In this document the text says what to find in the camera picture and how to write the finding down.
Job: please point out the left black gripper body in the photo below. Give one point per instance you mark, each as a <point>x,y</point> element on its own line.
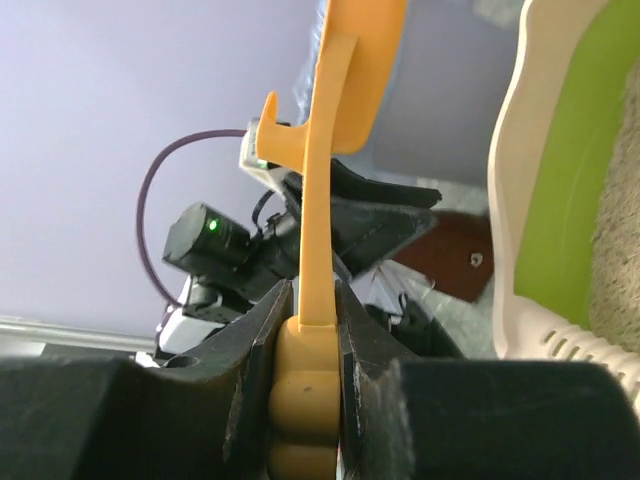
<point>274,251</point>

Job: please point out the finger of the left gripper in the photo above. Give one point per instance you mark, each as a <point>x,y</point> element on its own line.
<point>365,233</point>
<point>349,185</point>

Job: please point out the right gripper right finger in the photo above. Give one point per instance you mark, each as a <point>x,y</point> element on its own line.
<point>408,417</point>

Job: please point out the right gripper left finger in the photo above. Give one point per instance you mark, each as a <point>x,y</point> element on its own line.
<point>201,416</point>

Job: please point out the orange litter scoop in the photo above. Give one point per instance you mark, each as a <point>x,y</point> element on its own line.
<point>357,52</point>

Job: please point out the beige green litter box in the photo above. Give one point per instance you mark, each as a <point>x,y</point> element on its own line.
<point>549,155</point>

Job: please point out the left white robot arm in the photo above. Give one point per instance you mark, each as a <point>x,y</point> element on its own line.
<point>231,269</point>

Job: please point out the brown leather holder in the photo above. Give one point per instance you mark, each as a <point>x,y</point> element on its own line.
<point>456,256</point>

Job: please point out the trash bin with blue bag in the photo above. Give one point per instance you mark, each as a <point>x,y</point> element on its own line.
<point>452,70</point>

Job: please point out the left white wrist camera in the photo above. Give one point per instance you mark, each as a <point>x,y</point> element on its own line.
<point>271,175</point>

